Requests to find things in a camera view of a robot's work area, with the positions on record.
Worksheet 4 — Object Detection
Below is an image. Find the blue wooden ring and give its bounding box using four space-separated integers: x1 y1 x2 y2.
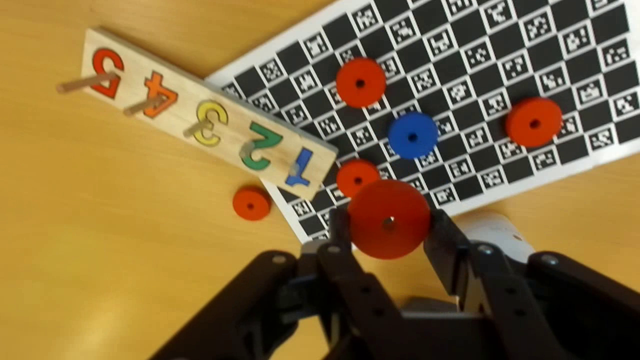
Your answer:
387 111 439 160

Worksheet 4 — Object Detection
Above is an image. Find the wooden number peg board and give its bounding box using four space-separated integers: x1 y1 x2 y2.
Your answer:
56 27 339 202

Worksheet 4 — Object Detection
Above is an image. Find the white cup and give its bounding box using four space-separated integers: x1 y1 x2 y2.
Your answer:
452 210 537 266

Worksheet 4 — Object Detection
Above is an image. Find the black and white calibration board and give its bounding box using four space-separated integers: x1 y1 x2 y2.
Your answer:
204 0 640 244

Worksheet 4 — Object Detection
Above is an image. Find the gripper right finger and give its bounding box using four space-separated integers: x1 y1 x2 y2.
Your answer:
423 209 640 360

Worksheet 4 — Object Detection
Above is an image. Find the orange wooden ring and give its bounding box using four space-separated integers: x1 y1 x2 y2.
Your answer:
505 97 564 148
335 159 381 199
347 179 432 260
335 57 387 109
232 186 272 222

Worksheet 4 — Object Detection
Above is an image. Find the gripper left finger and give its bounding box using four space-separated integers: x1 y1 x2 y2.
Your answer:
149 206 416 360

